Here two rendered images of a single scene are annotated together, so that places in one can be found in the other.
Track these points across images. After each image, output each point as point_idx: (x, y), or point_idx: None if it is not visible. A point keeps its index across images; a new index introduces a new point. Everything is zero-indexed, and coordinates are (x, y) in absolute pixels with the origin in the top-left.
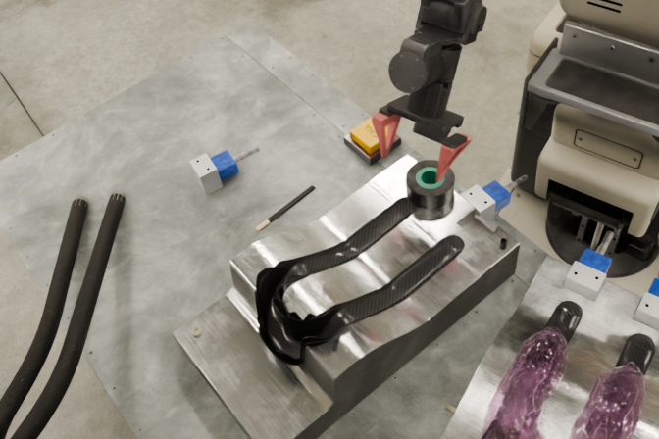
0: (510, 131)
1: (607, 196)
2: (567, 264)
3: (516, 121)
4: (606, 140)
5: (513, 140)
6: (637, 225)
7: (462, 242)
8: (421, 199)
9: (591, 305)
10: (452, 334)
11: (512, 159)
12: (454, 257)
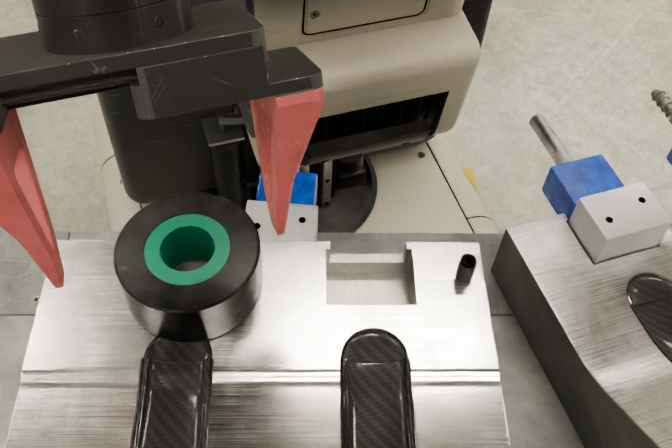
0: (43, 154)
1: (404, 88)
2: (549, 218)
3: (40, 137)
4: None
5: (57, 162)
6: (454, 109)
7: (385, 336)
8: (214, 316)
9: (664, 255)
10: None
11: (76, 185)
12: (408, 383)
